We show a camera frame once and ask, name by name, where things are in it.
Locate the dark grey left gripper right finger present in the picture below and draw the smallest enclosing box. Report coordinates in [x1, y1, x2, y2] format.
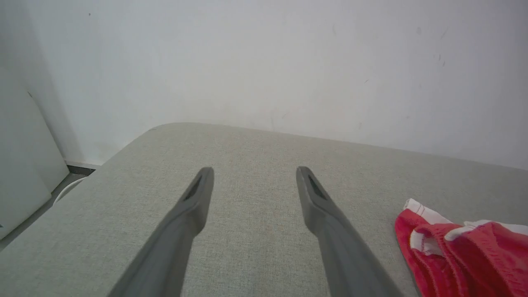
[296, 166, 405, 297]

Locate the red garment with white trim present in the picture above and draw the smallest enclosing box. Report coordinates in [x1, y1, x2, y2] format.
[394, 198, 528, 297]

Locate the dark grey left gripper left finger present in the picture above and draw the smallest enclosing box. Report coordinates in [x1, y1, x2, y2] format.
[107, 166, 215, 297]

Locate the white curved rim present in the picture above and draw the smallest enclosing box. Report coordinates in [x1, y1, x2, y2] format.
[52, 176, 88, 206]

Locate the white cabinet panel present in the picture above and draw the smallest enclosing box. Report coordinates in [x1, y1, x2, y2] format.
[0, 66, 70, 240]

